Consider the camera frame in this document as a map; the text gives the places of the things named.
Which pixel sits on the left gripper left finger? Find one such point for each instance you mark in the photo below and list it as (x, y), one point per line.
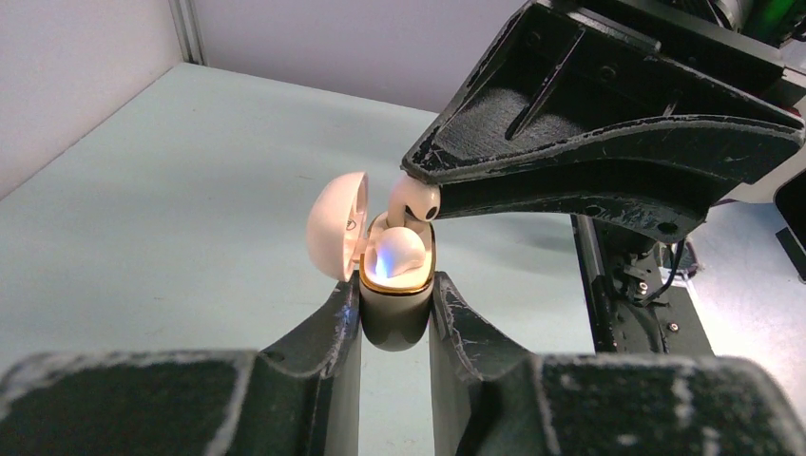
(299, 396)

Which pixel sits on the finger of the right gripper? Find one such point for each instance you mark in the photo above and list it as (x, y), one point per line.
(660, 202)

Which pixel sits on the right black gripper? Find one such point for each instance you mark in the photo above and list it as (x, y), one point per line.
(574, 81)

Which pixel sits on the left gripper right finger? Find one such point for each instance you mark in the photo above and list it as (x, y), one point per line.
(491, 396)

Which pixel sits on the beige earbud charging case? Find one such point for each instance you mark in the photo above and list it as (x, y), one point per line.
(340, 238)

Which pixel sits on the beige earbud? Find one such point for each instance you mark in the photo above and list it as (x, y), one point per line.
(413, 199)
(398, 250)

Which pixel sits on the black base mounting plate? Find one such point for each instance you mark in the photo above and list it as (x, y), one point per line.
(636, 291)

